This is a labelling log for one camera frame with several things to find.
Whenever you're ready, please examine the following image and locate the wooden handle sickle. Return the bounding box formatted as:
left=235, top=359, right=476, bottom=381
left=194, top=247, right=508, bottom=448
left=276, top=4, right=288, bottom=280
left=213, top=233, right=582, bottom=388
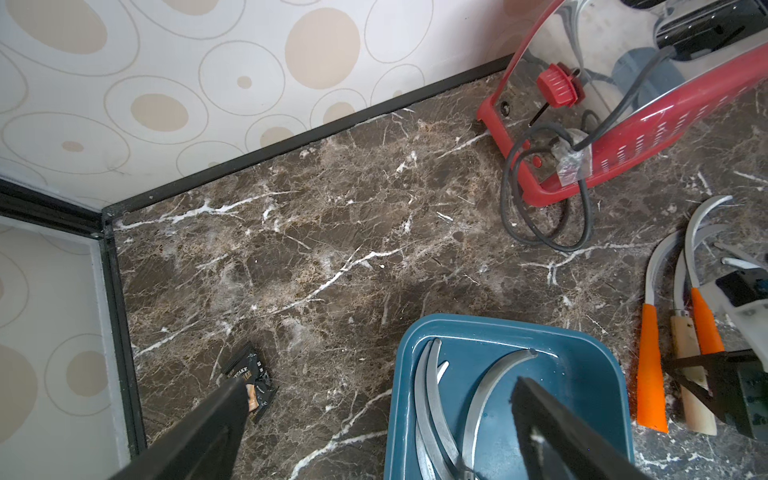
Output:
left=459, top=349, right=538, bottom=479
left=425, top=338, right=461, bottom=475
left=670, top=224, right=730, bottom=437

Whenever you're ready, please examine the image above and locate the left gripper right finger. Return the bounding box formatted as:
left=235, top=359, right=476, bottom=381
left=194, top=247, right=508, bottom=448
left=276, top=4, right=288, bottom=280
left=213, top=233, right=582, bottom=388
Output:
left=511, top=377, right=647, bottom=480

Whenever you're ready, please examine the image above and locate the teal rectangular storage tray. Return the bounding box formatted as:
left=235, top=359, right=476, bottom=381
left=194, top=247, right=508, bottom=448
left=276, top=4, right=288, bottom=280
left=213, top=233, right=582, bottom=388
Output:
left=384, top=314, right=635, bottom=479

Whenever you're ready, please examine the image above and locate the orange handle sickle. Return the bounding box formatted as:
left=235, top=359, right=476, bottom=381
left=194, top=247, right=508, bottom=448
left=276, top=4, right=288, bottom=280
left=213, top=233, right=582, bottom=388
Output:
left=683, top=194, right=734, bottom=356
left=636, top=230, right=684, bottom=433
left=414, top=341, right=442, bottom=479

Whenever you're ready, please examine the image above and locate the small black plug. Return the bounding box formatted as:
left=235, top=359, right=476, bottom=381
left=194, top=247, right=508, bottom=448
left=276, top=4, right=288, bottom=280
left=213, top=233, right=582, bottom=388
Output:
left=221, top=341, right=278, bottom=424

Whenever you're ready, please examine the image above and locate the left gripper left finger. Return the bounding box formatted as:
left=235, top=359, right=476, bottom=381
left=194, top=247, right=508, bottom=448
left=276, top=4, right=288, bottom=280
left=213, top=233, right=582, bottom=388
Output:
left=113, top=378, right=249, bottom=479

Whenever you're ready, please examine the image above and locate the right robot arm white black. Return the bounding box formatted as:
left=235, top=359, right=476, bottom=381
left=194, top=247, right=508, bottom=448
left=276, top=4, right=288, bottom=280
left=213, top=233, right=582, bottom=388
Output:
left=663, top=268, right=767, bottom=442

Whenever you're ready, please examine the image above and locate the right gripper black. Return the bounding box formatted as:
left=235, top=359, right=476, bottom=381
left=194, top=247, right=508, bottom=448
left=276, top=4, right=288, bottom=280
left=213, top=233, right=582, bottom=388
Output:
left=662, top=349, right=767, bottom=441

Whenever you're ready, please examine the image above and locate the red polka dot toaster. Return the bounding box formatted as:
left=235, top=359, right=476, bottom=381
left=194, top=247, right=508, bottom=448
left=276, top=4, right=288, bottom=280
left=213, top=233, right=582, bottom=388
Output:
left=477, top=1, right=767, bottom=186

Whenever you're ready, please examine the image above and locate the black toaster power cord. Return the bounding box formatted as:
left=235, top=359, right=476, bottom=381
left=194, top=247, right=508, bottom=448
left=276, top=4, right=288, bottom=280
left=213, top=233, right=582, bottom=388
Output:
left=499, top=44, right=679, bottom=253

